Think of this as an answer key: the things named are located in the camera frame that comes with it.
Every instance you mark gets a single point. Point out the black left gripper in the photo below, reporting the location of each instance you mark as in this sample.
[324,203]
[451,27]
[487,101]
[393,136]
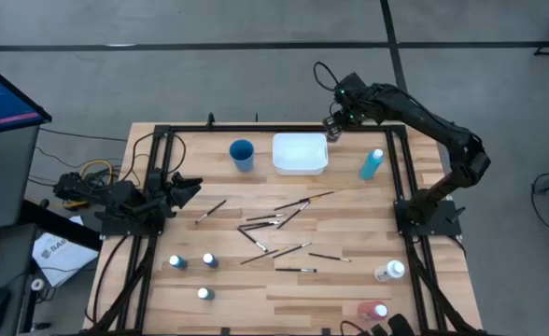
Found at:
[162,196]

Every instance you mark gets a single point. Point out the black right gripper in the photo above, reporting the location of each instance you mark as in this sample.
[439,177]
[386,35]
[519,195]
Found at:
[351,100]

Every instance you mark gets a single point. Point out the large teal paint bottle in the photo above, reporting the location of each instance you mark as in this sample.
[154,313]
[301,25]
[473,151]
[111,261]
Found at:
[370,165]

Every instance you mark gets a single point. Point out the small blue paint bottle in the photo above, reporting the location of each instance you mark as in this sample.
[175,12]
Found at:
[210,260]
[178,262]

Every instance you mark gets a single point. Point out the long black paintbrush orange tip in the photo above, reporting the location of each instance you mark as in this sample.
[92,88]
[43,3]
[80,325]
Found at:
[298,202]

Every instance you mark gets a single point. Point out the large white paint bottle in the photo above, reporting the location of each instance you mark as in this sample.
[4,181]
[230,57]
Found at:
[389,271]

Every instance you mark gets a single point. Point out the large red paint bottle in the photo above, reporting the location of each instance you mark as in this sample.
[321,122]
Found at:
[370,310]

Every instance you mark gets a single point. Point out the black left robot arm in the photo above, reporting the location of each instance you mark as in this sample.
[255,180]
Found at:
[125,196]

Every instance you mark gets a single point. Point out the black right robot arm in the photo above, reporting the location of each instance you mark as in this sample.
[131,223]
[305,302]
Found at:
[433,123]

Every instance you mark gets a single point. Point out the white plastic bin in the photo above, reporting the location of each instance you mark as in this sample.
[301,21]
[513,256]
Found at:
[300,154]

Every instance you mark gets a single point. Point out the blue plastic cup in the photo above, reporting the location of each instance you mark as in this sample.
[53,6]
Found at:
[242,156]

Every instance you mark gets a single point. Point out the black desk foot bar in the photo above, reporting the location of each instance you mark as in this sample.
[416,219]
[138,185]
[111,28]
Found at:
[60,226]

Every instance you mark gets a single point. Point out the white printed paper bag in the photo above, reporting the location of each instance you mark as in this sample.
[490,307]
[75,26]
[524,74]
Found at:
[64,259]

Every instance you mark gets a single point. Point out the white tape roll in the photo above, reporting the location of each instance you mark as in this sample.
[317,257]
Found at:
[32,284]

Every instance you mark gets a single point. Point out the black aluminium table frame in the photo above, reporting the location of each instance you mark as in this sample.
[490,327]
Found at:
[279,128]

